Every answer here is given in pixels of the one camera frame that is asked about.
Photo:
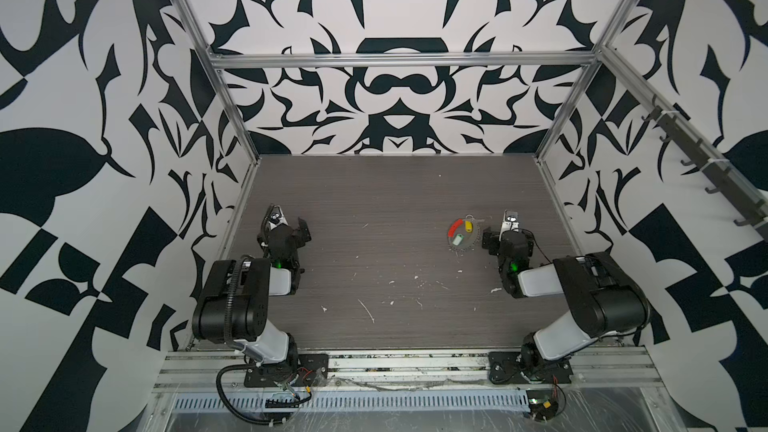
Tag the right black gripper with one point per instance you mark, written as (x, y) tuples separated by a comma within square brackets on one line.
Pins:
[(504, 237)]

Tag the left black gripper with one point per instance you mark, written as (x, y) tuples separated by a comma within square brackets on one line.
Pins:
[(283, 232)]

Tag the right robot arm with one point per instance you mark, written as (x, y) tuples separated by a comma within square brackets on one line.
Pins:
[(602, 300)]

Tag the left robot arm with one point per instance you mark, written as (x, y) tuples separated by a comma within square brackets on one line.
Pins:
[(233, 307)]

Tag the small circuit board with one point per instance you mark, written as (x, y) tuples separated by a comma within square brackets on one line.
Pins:
[(545, 406)]

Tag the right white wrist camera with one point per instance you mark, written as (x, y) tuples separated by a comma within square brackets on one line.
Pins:
[(510, 221)]

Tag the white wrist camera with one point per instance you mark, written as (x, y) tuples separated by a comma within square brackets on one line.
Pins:
[(510, 221), (274, 217)]

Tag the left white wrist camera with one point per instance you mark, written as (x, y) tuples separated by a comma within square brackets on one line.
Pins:
[(274, 217)]

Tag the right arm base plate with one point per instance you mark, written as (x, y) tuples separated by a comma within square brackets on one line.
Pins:
[(522, 368)]

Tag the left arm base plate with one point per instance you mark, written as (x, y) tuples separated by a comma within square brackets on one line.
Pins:
[(300, 370)]

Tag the white slotted cable duct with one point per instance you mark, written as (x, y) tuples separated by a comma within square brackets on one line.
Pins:
[(515, 401)]

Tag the black wall hook rail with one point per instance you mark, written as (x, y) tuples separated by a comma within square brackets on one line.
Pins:
[(701, 156)]

